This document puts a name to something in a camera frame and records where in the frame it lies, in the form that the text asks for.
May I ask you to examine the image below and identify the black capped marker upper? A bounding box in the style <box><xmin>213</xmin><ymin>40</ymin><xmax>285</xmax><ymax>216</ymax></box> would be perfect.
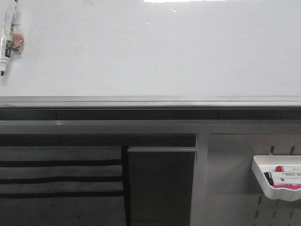
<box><xmin>264</xmin><ymin>172</ymin><xmax>301</xmax><ymax>179</ymax></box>

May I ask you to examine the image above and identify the grey metal panel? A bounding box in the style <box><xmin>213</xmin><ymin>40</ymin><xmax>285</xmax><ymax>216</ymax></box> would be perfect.
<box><xmin>128</xmin><ymin>147</ymin><xmax>196</xmax><ymax>226</ymax></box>

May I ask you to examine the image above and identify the grey pegboard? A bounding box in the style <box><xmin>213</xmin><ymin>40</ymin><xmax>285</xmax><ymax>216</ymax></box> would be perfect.
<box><xmin>190</xmin><ymin>134</ymin><xmax>301</xmax><ymax>226</ymax></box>

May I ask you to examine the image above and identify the black capped marker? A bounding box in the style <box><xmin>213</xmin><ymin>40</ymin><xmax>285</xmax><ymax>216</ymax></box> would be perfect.
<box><xmin>264</xmin><ymin>172</ymin><xmax>301</xmax><ymax>179</ymax></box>
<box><xmin>267</xmin><ymin>178</ymin><xmax>301</xmax><ymax>186</ymax></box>

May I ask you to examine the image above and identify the pink white eraser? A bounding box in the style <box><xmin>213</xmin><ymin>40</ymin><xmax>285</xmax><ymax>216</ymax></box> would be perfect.
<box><xmin>272</xmin><ymin>185</ymin><xmax>301</xmax><ymax>190</ymax></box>

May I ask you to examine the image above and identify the white whiteboard marker with magnet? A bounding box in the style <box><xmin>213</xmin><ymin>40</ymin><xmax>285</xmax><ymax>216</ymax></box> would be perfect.
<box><xmin>0</xmin><ymin>0</ymin><xmax>24</xmax><ymax>76</ymax></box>

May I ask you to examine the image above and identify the black capped marker lower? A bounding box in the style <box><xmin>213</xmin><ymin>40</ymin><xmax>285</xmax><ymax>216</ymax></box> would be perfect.
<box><xmin>267</xmin><ymin>178</ymin><xmax>301</xmax><ymax>186</ymax></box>

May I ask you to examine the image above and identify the white plastic tray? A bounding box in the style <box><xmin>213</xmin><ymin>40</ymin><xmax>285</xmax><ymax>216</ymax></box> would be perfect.
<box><xmin>251</xmin><ymin>155</ymin><xmax>301</xmax><ymax>202</ymax></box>

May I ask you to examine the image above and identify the white whiteboard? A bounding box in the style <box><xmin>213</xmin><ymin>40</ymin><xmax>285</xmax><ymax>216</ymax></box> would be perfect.
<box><xmin>0</xmin><ymin>0</ymin><xmax>301</xmax><ymax>108</ymax></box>

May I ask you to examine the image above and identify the red capped marker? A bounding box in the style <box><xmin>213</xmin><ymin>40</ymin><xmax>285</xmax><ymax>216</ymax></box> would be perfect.
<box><xmin>275</xmin><ymin>165</ymin><xmax>301</xmax><ymax>172</ymax></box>

